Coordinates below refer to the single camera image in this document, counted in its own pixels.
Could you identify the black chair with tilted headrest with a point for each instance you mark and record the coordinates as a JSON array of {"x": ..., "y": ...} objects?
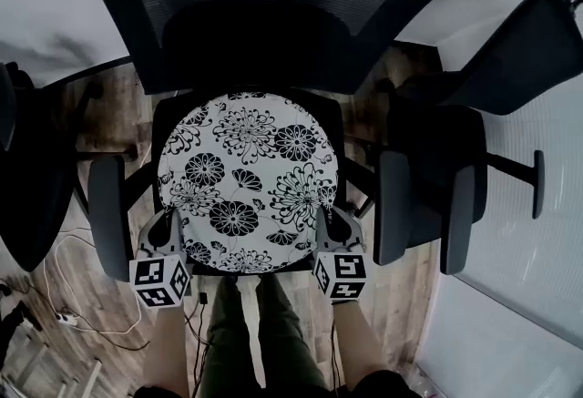
[{"x": 514, "y": 68}]

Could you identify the person's black shirt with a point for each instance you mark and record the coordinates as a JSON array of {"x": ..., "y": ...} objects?
[{"x": 387, "y": 387}]

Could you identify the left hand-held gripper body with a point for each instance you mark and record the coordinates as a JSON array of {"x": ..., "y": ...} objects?
[{"x": 159, "y": 278}]

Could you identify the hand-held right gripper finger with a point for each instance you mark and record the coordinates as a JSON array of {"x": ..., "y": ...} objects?
[
  {"x": 322, "y": 232},
  {"x": 354, "y": 230}
]

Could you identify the person's green trousers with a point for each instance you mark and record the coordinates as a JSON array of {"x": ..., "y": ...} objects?
[{"x": 273, "y": 341}]

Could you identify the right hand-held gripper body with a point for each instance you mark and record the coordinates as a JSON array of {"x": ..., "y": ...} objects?
[{"x": 348, "y": 273}]

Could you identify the round floral white cushion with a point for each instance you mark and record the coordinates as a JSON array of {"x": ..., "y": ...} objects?
[{"x": 248, "y": 186}]

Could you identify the person's right forearm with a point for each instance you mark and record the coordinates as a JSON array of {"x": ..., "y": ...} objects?
[{"x": 357, "y": 341}]

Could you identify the white desk frame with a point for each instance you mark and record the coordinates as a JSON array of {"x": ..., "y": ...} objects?
[{"x": 45, "y": 364}]

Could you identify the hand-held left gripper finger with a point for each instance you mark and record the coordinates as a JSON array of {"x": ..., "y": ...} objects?
[
  {"x": 148, "y": 230},
  {"x": 177, "y": 237}
]

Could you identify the person's left forearm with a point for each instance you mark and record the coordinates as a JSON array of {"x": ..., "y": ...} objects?
[{"x": 168, "y": 350}]

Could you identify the white power strip with plugs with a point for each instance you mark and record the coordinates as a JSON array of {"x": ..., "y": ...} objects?
[{"x": 68, "y": 319}]

